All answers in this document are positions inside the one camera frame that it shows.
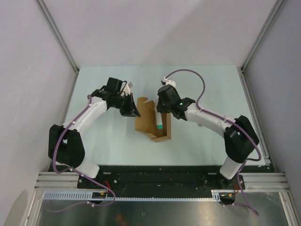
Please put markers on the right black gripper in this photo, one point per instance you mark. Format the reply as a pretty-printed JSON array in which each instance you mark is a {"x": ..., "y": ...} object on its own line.
[{"x": 160, "y": 108}]

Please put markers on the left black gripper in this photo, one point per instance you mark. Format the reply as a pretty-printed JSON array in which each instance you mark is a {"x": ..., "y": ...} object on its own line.
[{"x": 131, "y": 110}]

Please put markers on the white tube green cap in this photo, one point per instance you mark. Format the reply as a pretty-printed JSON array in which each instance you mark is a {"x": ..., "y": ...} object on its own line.
[{"x": 159, "y": 121}]

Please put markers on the brown cardboard express box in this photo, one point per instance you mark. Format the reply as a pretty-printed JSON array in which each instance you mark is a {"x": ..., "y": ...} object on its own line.
[{"x": 147, "y": 125}]

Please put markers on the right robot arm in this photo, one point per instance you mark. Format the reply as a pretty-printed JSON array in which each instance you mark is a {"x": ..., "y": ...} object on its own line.
[{"x": 241, "y": 141}]

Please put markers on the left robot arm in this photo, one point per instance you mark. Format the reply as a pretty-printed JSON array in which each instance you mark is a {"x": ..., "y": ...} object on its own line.
[{"x": 65, "y": 145}]

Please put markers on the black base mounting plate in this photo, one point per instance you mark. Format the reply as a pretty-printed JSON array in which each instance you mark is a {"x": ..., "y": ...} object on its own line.
[{"x": 163, "y": 182}]

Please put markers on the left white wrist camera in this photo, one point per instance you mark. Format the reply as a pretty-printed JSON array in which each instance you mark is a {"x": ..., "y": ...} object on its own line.
[{"x": 126, "y": 90}]

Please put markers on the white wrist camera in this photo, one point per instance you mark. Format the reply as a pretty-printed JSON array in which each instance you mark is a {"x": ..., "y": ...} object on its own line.
[
  {"x": 126, "y": 90},
  {"x": 166, "y": 81}
]

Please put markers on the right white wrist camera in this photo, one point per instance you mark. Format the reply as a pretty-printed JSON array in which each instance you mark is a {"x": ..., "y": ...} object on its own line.
[{"x": 166, "y": 81}]

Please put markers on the right aluminium side rail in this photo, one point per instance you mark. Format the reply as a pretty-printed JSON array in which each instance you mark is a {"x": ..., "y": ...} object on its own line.
[{"x": 255, "y": 116}]

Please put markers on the aluminium front cross rail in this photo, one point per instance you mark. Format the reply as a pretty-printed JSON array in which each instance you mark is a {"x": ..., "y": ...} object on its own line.
[{"x": 258, "y": 182}]

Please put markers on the left aluminium frame post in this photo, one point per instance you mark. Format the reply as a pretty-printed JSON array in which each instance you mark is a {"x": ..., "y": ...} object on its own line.
[{"x": 56, "y": 33}]

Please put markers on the aluminium frame post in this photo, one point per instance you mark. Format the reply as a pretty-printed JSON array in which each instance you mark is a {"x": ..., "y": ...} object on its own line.
[
  {"x": 56, "y": 33},
  {"x": 270, "y": 20}
]

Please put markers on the right aluminium frame post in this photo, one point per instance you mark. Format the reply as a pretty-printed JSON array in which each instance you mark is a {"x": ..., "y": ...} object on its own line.
[{"x": 270, "y": 20}]

